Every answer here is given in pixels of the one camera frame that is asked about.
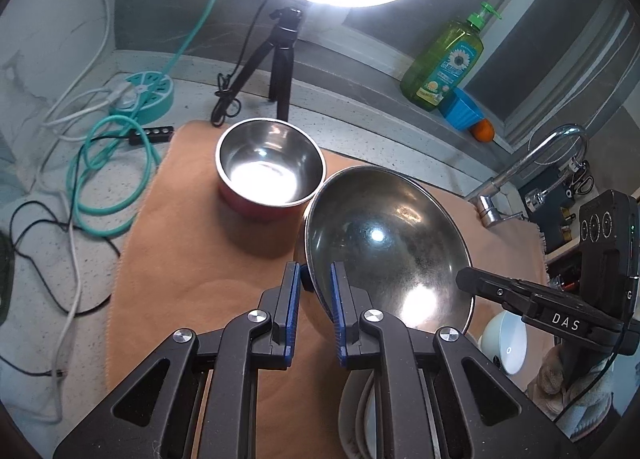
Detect white cable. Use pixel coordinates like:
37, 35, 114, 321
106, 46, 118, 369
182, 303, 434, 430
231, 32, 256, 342
0, 0, 141, 425

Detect black cable with controller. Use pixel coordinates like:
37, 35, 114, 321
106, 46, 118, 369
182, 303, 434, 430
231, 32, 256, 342
0, 124, 176, 380

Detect green dish soap bottle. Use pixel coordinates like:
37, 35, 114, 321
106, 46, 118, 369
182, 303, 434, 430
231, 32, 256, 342
400, 2, 502, 110

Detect chrome kitchen faucet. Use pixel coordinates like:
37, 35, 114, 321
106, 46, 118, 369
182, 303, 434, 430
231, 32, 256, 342
465, 123, 588, 228

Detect blue cup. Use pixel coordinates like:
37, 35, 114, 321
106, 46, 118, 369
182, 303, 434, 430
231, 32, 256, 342
438, 88, 485, 131

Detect orange fruit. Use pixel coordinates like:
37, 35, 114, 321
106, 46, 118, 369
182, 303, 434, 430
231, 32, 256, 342
469, 119, 496, 143

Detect white small bowl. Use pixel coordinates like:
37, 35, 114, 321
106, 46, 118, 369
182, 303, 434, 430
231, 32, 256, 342
478, 311, 528, 375

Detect teal cable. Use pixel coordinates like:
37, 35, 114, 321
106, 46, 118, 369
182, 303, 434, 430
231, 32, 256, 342
66, 0, 244, 239

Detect large stainless steel bowl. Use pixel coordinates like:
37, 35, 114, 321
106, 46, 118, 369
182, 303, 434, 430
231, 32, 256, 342
294, 166, 475, 332

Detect scissors in holder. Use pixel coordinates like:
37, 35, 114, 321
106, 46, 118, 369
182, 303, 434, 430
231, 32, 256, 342
567, 160, 594, 198

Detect red steel bowl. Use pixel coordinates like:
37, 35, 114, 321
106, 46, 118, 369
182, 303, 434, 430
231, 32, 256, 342
215, 118, 326, 222

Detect gloved right hand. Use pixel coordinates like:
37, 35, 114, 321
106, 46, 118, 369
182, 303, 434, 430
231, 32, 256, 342
527, 337, 616, 442

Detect teal round power strip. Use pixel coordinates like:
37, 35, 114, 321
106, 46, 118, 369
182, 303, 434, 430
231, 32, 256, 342
110, 71, 175, 126

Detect white plate pink flowers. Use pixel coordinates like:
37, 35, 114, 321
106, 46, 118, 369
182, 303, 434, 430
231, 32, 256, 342
337, 370, 378, 458

